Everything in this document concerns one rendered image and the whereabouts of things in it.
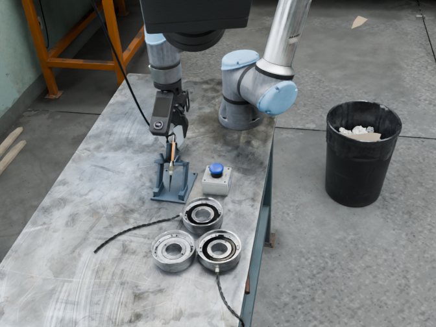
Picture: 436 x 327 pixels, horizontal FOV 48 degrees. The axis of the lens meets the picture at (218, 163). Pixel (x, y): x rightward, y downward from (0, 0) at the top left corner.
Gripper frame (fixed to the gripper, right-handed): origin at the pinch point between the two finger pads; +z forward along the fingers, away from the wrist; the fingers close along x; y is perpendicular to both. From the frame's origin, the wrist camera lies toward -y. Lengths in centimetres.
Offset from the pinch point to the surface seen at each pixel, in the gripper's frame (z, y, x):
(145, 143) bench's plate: 12.2, 15.7, 15.4
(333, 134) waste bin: 52, 86, -43
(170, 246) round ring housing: 9.9, -25.6, -6.5
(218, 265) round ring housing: 8.7, -29.9, -19.4
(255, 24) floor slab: 93, 290, 30
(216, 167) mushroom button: 4.7, -0.8, -12.1
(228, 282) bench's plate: 12.0, -31.7, -22.1
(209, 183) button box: 8.2, -3.8, -10.8
